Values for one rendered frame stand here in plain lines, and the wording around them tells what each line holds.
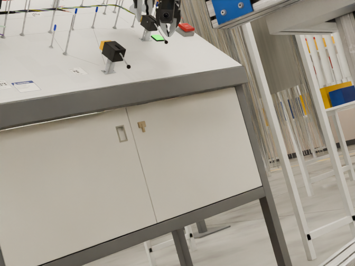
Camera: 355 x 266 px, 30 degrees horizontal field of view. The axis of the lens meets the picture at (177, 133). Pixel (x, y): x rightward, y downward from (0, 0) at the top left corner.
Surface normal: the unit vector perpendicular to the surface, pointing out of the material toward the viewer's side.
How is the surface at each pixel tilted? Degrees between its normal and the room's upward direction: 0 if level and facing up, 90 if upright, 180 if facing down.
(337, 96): 90
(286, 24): 90
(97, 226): 90
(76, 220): 90
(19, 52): 45
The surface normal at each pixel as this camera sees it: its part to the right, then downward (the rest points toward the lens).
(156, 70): 0.27, -0.83
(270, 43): -0.79, 0.19
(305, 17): -0.55, 0.12
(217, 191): 0.65, -0.21
